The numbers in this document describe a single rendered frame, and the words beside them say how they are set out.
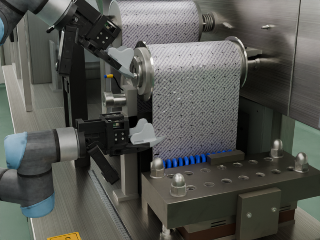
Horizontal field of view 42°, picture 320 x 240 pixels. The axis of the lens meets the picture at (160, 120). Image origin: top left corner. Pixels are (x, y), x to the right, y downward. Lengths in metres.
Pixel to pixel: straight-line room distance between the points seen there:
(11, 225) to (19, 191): 1.91
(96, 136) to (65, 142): 0.08
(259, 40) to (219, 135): 0.27
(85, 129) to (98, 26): 0.22
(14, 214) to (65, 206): 1.87
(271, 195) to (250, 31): 0.46
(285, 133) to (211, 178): 0.49
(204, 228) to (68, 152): 0.34
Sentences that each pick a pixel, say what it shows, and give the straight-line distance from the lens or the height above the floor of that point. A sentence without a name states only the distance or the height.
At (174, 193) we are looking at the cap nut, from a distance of 0.89.
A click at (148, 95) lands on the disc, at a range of 0.99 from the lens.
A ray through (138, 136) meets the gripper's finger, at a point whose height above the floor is 1.11.
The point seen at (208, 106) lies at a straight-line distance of 1.05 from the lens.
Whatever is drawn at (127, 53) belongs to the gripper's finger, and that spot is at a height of 1.30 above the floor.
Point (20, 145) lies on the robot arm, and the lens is 0.92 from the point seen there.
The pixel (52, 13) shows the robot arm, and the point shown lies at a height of 1.40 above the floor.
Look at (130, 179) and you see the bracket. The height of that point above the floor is 0.96.
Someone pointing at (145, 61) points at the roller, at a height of 1.28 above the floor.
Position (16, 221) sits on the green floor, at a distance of 2.91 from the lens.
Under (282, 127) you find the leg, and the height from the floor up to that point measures 1.02.
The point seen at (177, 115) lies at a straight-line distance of 1.02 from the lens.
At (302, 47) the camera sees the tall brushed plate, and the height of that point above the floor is 1.31.
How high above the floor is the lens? 1.45
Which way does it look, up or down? 18 degrees down
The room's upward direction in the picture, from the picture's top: straight up
